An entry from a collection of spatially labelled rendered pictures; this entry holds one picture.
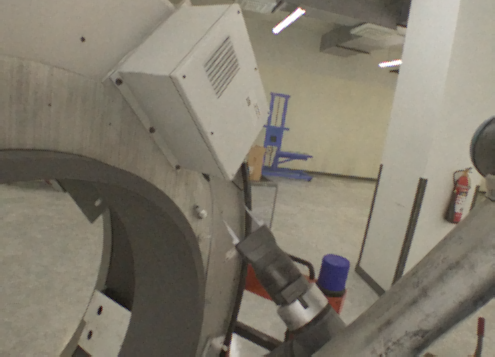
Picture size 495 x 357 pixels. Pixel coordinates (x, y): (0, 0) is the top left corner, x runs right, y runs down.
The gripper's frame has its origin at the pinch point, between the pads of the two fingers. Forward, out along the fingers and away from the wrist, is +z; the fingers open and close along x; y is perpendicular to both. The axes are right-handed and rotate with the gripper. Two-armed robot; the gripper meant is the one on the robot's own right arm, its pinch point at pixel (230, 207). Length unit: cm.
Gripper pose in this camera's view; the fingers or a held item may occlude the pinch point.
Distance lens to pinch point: 62.9
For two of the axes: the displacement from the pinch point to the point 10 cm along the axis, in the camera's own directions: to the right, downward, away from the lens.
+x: 8.1, -5.7, 1.7
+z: -5.9, -7.7, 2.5
